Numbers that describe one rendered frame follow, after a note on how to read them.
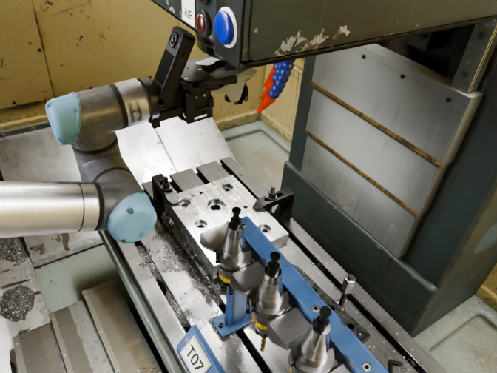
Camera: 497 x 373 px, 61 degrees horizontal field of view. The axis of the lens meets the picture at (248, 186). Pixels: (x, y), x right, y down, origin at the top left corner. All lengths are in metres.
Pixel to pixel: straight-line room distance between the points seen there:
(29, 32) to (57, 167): 0.49
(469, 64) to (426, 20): 0.44
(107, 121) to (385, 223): 0.84
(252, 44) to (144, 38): 1.47
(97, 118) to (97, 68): 1.14
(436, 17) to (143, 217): 0.48
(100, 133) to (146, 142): 1.14
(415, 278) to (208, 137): 1.08
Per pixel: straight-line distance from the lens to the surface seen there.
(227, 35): 0.41
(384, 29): 0.52
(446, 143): 1.05
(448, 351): 1.57
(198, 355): 0.96
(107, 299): 1.34
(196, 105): 0.77
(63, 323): 1.34
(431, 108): 1.06
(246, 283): 0.73
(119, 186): 0.67
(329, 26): 0.46
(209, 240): 0.79
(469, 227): 1.16
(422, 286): 1.30
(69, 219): 0.63
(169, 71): 0.73
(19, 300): 1.50
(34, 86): 1.81
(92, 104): 0.71
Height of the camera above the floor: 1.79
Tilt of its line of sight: 39 degrees down
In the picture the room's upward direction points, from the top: 5 degrees clockwise
